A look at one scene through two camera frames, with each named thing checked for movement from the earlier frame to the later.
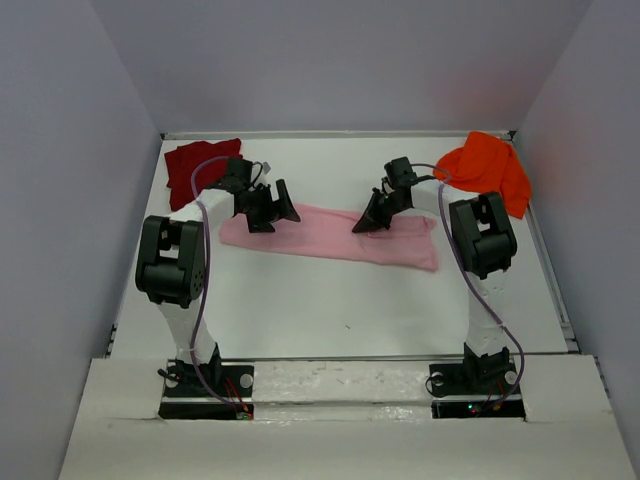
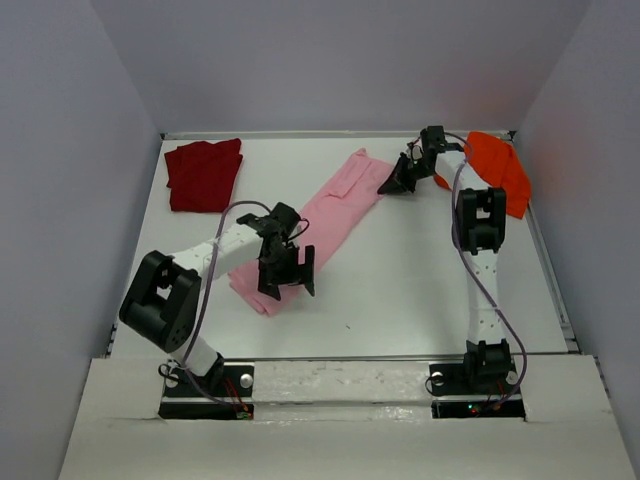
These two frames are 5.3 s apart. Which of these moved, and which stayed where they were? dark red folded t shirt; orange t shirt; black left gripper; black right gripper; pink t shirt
Moved: black left gripper; pink t shirt; black right gripper
Stayed: dark red folded t shirt; orange t shirt
